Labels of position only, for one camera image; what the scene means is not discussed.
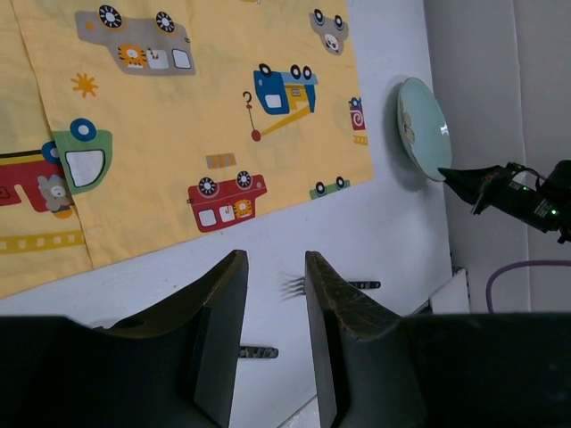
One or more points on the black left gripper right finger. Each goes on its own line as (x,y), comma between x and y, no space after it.
(375,368)

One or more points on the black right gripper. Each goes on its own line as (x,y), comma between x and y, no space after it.
(518,191)

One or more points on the yellow car-print cloth placemat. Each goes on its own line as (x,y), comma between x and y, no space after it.
(131,126)

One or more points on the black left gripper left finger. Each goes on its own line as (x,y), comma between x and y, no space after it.
(170,365)

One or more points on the silver spoon patterned handle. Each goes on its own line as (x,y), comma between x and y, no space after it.
(255,352)

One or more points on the silver fork patterned handle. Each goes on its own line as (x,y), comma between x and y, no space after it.
(295,287)

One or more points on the green floral ceramic plate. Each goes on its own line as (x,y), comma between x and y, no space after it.
(423,129)

